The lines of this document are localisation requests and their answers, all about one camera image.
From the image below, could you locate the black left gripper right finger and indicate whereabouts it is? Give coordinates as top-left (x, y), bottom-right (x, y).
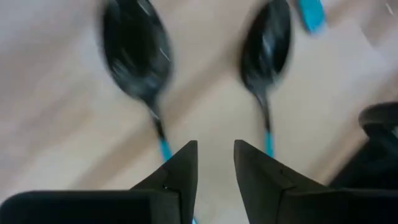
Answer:
top-left (233, 139), bottom-right (328, 224)

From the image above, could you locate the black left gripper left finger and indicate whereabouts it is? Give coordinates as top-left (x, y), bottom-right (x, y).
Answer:
top-left (129, 139), bottom-right (199, 224)

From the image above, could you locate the black spoon with teal handle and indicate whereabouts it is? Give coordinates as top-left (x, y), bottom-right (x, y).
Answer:
top-left (297, 0), bottom-right (327, 34)
top-left (98, 0), bottom-right (175, 162)
top-left (239, 0), bottom-right (293, 158)

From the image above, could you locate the black table-level camera mount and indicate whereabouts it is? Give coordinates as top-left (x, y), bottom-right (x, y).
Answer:
top-left (328, 101), bottom-right (398, 191)

